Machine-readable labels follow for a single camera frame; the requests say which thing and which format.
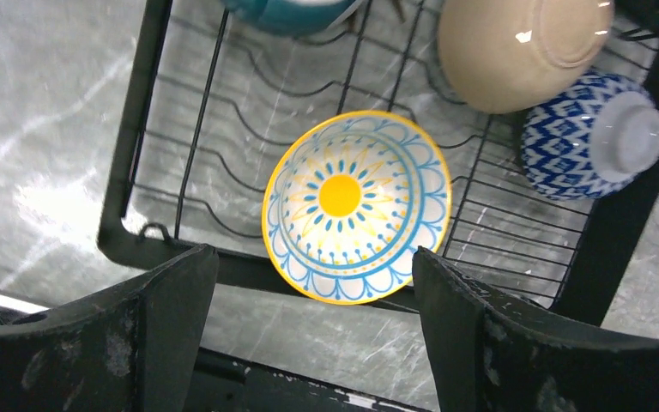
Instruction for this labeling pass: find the tan speckled bowl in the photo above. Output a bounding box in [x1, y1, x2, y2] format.
[437, 0, 614, 114]

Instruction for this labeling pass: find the black wire dish rack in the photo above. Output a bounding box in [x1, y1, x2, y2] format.
[98, 1, 659, 324]

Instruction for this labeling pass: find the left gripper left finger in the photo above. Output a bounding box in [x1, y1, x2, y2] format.
[0, 245, 219, 411]

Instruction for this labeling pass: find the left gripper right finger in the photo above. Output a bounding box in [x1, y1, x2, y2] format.
[412, 248, 659, 411]

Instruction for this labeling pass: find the teal white bowl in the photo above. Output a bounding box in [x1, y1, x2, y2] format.
[221, 0, 364, 37]

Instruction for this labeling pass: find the blue white patterned bowl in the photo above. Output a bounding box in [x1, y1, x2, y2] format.
[520, 69, 659, 201]

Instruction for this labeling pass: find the yellow patterned bowl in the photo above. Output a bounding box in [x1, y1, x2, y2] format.
[261, 110, 452, 305]

